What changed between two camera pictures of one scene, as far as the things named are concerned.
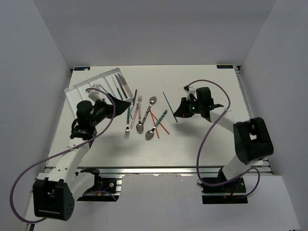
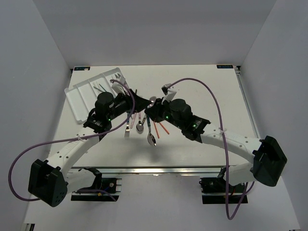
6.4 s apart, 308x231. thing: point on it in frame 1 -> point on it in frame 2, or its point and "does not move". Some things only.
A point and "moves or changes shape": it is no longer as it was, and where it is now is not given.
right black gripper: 181,111 -> 155,111
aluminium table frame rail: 160,171 does not move
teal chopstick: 103,88 does not move
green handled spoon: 149,134 moves or changes shape
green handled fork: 127,130 does not move
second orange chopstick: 160,123 does not move
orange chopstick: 154,123 does not move
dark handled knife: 121,86 -> 119,76
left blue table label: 82,69 does not move
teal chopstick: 169,106 moves or changes shape
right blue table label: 224,66 does not move
